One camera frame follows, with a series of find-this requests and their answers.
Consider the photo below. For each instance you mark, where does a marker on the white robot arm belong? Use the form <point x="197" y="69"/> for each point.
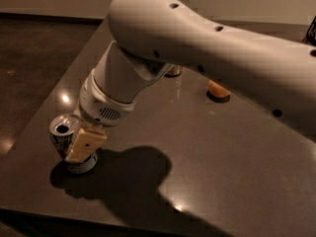
<point x="152" y="35"/>

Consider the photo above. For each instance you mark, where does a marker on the orange ball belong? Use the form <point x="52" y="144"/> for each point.
<point x="217" y="91"/>

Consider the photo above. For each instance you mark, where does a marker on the green white 7up can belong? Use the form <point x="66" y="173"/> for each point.
<point x="61" y="131"/>

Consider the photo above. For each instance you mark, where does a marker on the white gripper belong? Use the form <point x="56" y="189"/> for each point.
<point x="96" y="107"/>

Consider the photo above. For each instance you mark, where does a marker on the brown soda can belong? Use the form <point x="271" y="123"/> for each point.
<point x="175" y="71"/>

